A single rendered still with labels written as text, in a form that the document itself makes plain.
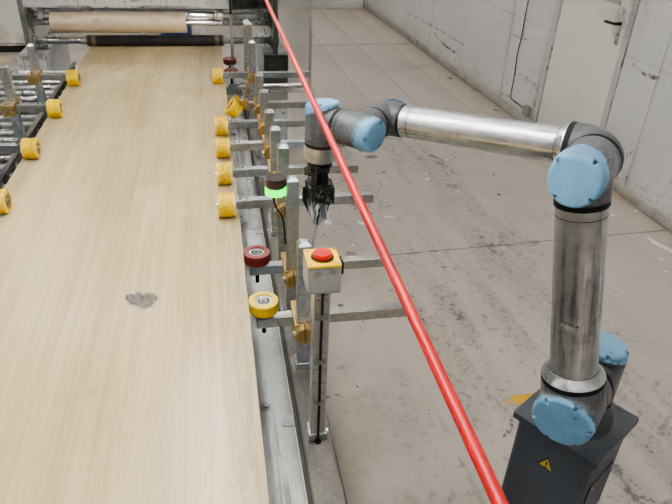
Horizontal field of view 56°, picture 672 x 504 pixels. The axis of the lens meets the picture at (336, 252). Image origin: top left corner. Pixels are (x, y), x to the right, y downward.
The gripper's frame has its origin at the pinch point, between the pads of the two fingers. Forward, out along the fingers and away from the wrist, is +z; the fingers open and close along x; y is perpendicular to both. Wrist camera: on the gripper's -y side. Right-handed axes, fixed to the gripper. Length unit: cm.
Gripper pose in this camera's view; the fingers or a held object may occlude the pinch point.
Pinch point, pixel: (316, 219)
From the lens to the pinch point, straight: 186.3
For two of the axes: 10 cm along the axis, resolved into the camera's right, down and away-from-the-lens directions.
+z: -0.4, 8.5, 5.2
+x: 9.8, -0.6, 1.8
